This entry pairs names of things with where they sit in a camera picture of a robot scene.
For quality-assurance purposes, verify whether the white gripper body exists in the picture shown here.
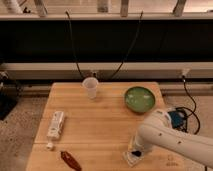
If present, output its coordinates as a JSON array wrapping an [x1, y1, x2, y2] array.
[[128, 135, 149, 159]]

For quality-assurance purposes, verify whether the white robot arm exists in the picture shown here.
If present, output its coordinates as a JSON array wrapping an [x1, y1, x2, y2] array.
[[124, 109, 213, 169]]

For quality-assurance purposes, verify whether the small white eraser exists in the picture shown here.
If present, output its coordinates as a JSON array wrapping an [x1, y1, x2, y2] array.
[[46, 142, 54, 150]]

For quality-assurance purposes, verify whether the blue black power box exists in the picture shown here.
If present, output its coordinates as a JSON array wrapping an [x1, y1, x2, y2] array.
[[168, 111, 185, 128]]

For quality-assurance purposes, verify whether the translucent plastic cup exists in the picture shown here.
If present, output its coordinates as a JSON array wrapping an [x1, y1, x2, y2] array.
[[82, 77, 99, 99]]

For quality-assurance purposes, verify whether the black object at left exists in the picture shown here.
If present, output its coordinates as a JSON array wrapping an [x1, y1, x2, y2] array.
[[0, 71, 20, 120]]

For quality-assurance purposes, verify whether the black cable right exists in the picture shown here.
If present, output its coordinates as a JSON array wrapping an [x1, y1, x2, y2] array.
[[173, 75, 208, 171]]

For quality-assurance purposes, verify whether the black cable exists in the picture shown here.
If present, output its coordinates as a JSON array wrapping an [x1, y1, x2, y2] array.
[[173, 75, 208, 171], [109, 10, 144, 80], [64, 10, 87, 80]]

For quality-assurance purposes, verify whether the black cable middle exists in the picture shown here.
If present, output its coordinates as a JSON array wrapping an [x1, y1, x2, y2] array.
[[109, 10, 144, 80]]

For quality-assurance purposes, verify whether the black cable left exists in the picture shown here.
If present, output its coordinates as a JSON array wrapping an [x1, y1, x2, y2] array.
[[64, 10, 87, 80]]

